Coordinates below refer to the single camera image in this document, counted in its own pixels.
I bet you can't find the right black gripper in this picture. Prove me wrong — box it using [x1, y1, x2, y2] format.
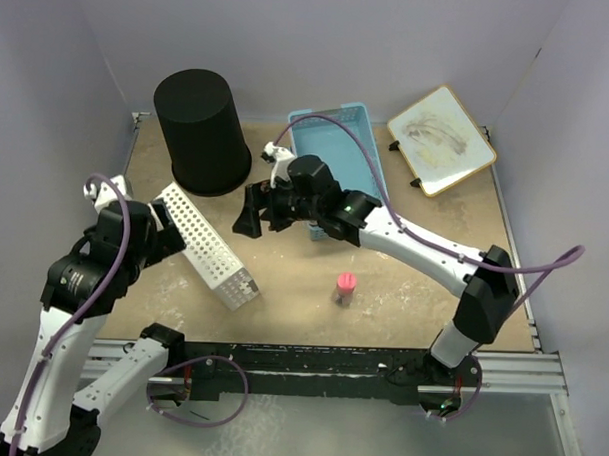
[233, 174, 322, 242]

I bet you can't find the white perforated plastic basket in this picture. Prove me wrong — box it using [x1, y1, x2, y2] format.
[159, 182, 259, 311]

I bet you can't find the large black plastic container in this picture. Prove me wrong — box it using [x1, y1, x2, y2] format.
[154, 69, 252, 197]

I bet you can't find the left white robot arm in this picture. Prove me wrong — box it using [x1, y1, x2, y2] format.
[0, 199, 186, 456]

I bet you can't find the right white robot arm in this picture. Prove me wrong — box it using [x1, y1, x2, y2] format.
[232, 155, 519, 384]

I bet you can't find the blue perforated plastic basket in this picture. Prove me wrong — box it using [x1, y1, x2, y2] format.
[288, 104, 388, 248]

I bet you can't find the pink capped small bottle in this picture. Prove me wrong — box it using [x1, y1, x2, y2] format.
[334, 272, 357, 307]

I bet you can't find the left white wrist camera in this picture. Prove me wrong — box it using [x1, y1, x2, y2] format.
[83, 174, 133, 213]

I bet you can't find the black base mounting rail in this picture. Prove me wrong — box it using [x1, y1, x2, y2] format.
[157, 341, 482, 406]

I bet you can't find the small whiteboard with wooden frame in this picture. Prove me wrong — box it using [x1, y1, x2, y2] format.
[387, 85, 497, 197]

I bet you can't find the aluminium table frame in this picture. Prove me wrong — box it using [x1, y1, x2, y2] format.
[10, 107, 589, 456]

